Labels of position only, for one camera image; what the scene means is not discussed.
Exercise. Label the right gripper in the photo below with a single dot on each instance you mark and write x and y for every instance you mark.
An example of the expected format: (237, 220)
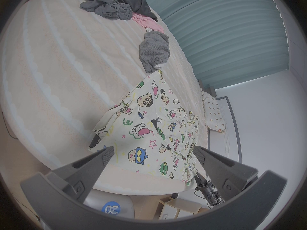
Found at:
(206, 193)

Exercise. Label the pale wooden bedside table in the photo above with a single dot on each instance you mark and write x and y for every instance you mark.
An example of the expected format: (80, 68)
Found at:
(182, 207)

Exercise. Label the white printed pillow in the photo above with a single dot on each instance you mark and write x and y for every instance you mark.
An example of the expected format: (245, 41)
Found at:
(213, 111)

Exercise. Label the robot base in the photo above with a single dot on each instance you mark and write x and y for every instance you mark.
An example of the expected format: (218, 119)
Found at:
(96, 200)

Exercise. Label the bed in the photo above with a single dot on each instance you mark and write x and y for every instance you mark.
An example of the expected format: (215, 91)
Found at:
(72, 68)

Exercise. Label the dark grey garment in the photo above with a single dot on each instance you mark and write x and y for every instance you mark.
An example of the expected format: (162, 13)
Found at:
(108, 8)

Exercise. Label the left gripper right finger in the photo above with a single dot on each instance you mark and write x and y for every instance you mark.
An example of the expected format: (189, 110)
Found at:
(227, 174)

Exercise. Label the white printed pyjama top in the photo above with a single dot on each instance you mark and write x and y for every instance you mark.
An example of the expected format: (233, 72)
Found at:
(148, 128)

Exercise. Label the grey bedside table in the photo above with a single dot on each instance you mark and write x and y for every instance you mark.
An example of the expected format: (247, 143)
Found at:
(207, 87)

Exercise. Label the grey knit garment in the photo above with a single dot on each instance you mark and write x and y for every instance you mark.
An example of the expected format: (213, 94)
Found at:
(153, 49)

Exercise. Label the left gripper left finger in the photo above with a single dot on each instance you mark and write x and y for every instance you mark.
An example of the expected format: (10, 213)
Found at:
(81, 171)

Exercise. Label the blue-green curtain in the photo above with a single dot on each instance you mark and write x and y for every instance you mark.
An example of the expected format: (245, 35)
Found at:
(227, 32)

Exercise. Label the pink garment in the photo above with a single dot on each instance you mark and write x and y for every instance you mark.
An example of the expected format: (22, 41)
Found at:
(146, 21)

